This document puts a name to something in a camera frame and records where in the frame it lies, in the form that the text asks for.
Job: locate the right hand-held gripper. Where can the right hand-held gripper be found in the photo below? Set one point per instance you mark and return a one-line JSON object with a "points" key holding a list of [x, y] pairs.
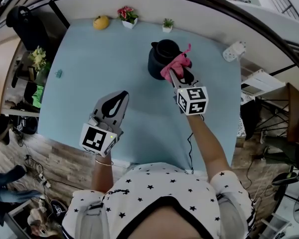
{"points": [[193, 101]]}

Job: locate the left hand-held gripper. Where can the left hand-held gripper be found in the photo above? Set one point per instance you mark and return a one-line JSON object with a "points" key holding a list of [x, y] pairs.
{"points": [[97, 139]]}

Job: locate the pink cloth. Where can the pink cloth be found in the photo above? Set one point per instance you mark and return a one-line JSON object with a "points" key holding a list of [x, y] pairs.
{"points": [[175, 66]]}

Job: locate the black kettle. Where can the black kettle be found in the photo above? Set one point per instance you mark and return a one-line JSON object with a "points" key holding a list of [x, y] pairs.
{"points": [[159, 58]]}

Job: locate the person's left forearm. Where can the person's left forearm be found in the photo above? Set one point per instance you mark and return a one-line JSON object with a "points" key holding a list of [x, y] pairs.
{"points": [[102, 175]]}

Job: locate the person's right forearm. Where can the person's right forearm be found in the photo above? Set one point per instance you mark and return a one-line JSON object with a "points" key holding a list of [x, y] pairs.
{"points": [[209, 148]]}

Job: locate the green cloth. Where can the green cloth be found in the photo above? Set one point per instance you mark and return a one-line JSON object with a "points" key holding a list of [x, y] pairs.
{"points": [[37, 97]]}

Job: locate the light blue tablecloth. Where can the light blue tablecloth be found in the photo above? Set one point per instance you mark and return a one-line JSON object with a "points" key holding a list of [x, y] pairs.
{"points": [[89, 71]]}

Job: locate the white dotted bottle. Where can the white dotted bottle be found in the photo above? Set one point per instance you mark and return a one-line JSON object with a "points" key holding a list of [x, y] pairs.
{"points": [[233, 51]]}

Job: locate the small green potted plant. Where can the small green potted plant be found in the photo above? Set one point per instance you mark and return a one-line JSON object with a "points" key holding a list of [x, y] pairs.
{"points": [[168, 25]]}

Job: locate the teal binder clip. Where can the teal binder clip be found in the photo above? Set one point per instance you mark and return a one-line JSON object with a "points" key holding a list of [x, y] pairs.
{"points": [[59, 73]]}

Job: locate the white shelf rack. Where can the white shelf rack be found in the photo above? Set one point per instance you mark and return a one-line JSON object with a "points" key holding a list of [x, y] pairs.
{"points": [[261, 81]]}

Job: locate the red flower potted plant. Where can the red flower potted plant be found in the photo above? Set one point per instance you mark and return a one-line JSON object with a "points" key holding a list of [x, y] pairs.
{"points": [[127, 15]]}

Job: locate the yellow pumpkin ornament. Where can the yellow pumpkin ornament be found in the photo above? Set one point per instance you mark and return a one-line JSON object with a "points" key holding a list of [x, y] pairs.
{"points": [[101, 22]]}

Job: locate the yellow flower bouquet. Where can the yellow flower bouquet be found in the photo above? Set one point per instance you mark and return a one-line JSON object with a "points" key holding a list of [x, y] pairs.
{"points": [[38, 58]]}

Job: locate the white star-print shirt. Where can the white star-print shirt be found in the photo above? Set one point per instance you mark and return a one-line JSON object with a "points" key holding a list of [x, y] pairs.
{"points": [[159, 185]]}

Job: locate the white power strip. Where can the white power strip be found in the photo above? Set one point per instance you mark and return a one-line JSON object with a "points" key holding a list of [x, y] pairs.
{"points": [[44, 180]]}

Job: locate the black white sneaker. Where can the black white sneaker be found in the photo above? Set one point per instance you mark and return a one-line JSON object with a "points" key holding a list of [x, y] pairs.
{"points": [[58, 208]]}

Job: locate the brown wooden side table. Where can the brown wooden side table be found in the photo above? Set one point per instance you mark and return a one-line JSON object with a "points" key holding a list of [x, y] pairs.
{"points": [[296, 111]]}

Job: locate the black office chair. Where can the black office chair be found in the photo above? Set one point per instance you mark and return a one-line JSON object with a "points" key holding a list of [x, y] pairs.
{"points": [[27, 26]]}

